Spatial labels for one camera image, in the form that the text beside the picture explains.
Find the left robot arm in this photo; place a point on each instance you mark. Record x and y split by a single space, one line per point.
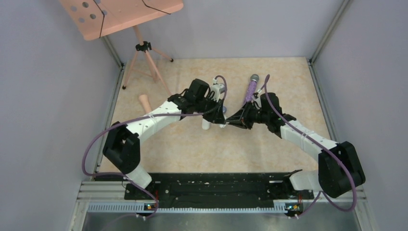
123 142

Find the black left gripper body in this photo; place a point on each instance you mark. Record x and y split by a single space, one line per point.
211 109

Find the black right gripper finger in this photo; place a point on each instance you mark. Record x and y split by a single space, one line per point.
237 123
240 114

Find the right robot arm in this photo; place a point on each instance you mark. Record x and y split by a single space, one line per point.
338 163

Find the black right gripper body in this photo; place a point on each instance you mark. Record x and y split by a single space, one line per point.
253 116

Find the purple glitter microphone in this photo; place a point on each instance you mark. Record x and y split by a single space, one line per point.
251 88

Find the white oval charging case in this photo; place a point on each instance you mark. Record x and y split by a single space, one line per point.
205 125

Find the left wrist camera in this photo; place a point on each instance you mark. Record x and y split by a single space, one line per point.
216 91

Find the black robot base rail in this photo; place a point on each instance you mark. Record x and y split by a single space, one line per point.
215 192

